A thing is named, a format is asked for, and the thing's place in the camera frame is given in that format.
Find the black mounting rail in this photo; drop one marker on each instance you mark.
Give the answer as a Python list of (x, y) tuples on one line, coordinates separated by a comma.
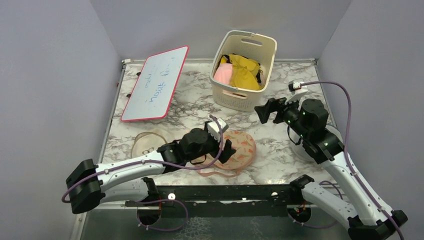
[(216, 201)]

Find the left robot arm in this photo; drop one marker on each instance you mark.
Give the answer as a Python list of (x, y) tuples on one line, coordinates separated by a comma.
[(90, 184)]

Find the red-framed whiteboard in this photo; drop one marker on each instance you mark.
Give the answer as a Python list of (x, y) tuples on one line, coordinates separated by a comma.
[(154, 89)]

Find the floral mesh laundry bag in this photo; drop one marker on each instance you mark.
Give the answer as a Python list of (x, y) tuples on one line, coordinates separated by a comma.
[(245, 147)]

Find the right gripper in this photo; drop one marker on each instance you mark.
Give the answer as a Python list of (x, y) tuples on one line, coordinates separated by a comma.
[(273, 105)]

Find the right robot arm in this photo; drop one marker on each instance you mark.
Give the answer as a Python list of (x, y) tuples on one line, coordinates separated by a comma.
[(365, 216)]

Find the yellow bra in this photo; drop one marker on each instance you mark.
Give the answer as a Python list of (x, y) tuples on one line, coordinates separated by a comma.
[(244, 73)]

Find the black and yellow garment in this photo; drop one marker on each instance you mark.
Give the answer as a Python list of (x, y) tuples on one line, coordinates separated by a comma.
[(225, 60)]

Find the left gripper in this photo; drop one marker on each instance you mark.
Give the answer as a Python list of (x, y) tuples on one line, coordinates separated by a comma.
[(216, 139)]

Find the pink cloth in basket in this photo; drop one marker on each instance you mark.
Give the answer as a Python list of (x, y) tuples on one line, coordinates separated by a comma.
[(224, 73)]

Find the cream plastic laundry basket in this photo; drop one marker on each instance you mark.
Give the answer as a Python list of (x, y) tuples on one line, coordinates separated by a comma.
[(253, 46)]

